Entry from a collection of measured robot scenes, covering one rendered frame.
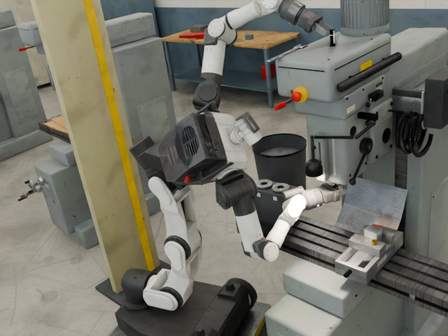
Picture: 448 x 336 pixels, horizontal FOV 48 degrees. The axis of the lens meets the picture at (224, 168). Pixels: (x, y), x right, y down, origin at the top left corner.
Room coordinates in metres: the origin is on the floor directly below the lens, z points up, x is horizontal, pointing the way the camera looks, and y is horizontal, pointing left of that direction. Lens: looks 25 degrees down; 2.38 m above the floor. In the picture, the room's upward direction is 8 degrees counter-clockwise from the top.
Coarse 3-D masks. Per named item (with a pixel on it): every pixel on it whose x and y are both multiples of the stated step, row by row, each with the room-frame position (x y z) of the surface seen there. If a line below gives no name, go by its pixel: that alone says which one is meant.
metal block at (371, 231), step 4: (368, 228) 1.88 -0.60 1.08; (372, 228) 1.88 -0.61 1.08; (376, 228) 1.87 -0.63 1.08; (380, 228) 1.87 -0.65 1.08; (364, 232) 1.87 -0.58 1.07; (368, 232) 1.86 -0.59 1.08; (372, 232) 1.85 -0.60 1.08; (376, 232) 1.84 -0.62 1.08; (380, 232) 1.86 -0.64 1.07; (364, 236) 1.87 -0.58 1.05; (368, 236) 1.86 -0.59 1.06; (372, 236) 1.85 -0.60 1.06; (376, 236) 1.83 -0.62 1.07; (380, 236) 1.86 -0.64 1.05; (380, 240) 1.86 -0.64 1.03
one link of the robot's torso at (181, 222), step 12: (156, 180) 2.03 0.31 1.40; (156, 192) 2.04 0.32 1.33; (168, 192) 2.01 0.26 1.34; (180, 192) 2.16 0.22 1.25; (192, 192) 2.13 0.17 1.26; (168, 204) 2.01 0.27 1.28; (180, 204) 2.03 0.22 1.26; (192, 204) 2.10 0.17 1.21; (168, 216) 2.06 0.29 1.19; (180, 216) 2.01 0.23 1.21; (192, 216) 2.11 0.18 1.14; (168, 228) 2.07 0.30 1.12; (180, 228) 2.03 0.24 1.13; (192, 228) 2.07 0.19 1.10; (168, 240) 2.06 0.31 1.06; (180, 240) 2.02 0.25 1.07; (192, 240) 2.05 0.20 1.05; (192, 252) 2.03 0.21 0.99
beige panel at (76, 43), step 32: (32, 0) 3.05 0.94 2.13; (64, 0) 3.15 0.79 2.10; (96, 0) 3.30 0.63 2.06; (64, 32) 3.12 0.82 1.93; (96, 32) 3.26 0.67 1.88; (64, 64) 3.08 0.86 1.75; (96, 64) 3.23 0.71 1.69; (64, 96) 3.04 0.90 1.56; (96, 96) 3.19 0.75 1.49; (96, 128) 3.15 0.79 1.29; (128, 128) 3.31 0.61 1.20; (96, 160) 3.11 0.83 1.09; (128, 160) 3.27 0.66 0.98; (96, 192) 3.07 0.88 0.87; (128, 192) 3.23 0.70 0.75; (96, 224) 3.05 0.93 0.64; (128, 224) 3.19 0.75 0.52; (128, 256) 3.14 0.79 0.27; (96, 288) 3.15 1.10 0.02
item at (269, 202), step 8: (256, 184) 2.34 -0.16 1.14; (264, 184) 2.35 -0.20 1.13; (272, 184) 2.32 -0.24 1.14; (280, 184) 2.30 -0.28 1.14; (264, 192) 2.27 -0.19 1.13; (272, 192) 2.26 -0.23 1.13; (280, 192) 2.23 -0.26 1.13; (256, 200) 2.30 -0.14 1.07; (264, 200) 2.27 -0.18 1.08; (272, 200) 2.24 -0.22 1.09; (280, 200) 2.21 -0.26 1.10; (256, 208) 2.31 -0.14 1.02; (264, 208) 2.27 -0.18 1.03; (272, 208) 2.24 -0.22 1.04; (280, 208) 2.21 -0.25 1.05; (264, 216) 2.28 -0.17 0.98; (272, 216) 2.25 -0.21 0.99
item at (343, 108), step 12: (372, 84) 1.98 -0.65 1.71; (384, 84) 2.04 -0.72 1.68; (348, 96) 1.85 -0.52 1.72; (360, 96) 1.91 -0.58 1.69; (300, 108) 1.98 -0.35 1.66; (312, 108) 1.93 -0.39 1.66; (324, 108) 1.89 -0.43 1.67; (336, 108) 1.85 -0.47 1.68; (348, 108) 1.85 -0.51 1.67; (360, 108) 1.91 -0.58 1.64
